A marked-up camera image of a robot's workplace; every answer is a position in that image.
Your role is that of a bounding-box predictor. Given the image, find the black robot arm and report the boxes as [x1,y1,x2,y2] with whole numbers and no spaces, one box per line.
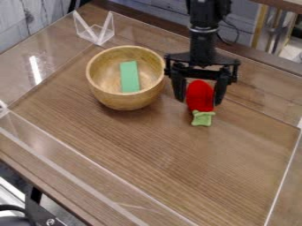
[165,0,241,106]

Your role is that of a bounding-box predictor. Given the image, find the gold metal chair frame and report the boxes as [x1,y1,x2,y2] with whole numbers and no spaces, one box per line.
[252,0,302,55]

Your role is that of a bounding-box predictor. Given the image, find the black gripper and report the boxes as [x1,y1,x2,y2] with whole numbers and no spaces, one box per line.
[165,52,241,106]

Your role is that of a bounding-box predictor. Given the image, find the wooden bowl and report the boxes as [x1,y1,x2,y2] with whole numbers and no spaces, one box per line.
[86,45,166,110]

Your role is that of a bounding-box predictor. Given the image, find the clear acrylic stand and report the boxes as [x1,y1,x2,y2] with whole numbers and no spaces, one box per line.
[73,11,115,46]

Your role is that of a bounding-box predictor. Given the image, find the red plush strawberry green leaves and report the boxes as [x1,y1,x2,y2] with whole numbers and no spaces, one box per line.
[186,80,216,127]

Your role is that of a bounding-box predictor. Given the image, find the green rectangular block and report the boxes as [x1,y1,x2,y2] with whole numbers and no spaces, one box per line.
[119,61,141,93]

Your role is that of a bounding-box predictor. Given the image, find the black table leg bracket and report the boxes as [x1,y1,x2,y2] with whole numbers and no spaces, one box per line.
[26,187,67,226]

